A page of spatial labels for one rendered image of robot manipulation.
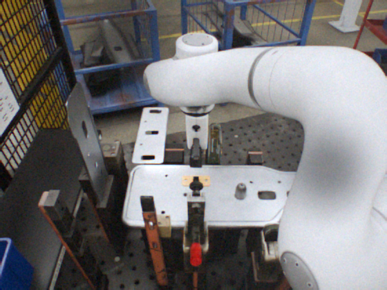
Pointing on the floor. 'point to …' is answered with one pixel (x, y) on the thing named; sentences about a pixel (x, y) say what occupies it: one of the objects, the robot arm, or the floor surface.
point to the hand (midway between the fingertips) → (195, 151)
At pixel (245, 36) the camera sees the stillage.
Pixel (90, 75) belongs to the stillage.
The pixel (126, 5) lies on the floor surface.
